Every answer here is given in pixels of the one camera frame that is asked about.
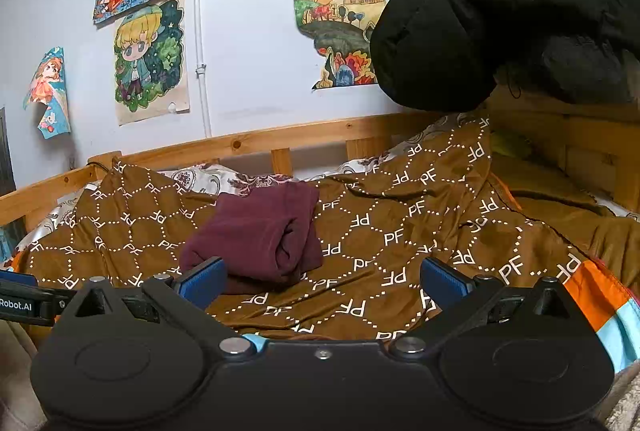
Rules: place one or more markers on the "curled orange-haired girl poster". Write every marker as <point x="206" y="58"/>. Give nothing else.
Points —
<point x="50" y="91"/>

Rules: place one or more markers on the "white wall pipe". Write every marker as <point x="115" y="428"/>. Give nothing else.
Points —
<point x="202" y="61"/>

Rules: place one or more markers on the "yellow-green pillow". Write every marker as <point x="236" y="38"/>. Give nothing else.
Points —
<point x="510" y="145"/>

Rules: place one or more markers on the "floral bed sheet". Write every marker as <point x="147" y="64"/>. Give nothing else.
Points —
<point x="225" y="176"/>

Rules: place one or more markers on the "blond child green poster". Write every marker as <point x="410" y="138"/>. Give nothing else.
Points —
<point x="147" y="56"/>

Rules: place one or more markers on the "brown patterned blanket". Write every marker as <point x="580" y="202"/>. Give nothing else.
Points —
<point x="400" y="216"/>

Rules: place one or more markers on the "landscape drawing poster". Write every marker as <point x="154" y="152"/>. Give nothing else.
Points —
<point x="340" y="21"/>

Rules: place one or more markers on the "plain brown blanket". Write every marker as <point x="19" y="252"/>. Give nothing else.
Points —
<point x="555" y="203"/>

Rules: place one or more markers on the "maroon garment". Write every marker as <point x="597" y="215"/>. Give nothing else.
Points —
<point x="265" y="236"/>

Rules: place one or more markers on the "black padded jacket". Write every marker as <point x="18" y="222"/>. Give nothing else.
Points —
<point x="500" y="11"/>

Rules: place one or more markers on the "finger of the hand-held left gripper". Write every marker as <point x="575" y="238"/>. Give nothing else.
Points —
<point x="17" y="280"/>

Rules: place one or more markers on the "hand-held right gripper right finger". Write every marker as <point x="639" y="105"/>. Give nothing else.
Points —
<point x="445" y="281"/>

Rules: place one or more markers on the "grey wall panel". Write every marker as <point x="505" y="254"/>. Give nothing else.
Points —
<point x="5" y="151"/>

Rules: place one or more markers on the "orange and blue quilt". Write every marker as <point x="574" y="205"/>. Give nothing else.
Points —
<point x="600" y="306"/>

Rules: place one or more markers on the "beige fuzzy cloth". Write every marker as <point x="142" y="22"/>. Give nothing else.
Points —
<point x="625" y="401"/>

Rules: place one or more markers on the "wooden bed frame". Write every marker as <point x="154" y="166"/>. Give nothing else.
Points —
<point x="300" y="135"/>

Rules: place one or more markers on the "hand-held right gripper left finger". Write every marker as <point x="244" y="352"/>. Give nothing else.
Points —
<point x="202" y="281"/>

